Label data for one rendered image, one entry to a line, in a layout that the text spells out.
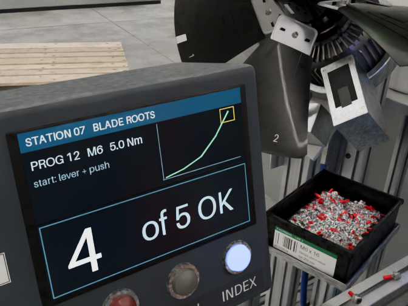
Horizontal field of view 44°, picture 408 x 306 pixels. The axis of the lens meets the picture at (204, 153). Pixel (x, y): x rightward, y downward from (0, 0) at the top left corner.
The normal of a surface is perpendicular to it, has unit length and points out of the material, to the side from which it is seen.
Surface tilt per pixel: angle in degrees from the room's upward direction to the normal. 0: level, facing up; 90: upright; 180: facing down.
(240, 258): 72
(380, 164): 90
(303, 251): 90
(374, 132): 121
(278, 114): 47
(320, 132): 77
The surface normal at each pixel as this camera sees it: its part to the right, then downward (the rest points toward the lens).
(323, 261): -0.64, 0.33
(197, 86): 0.57, 0.16
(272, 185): -0.82, 0.23
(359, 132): 0.05, 0.85
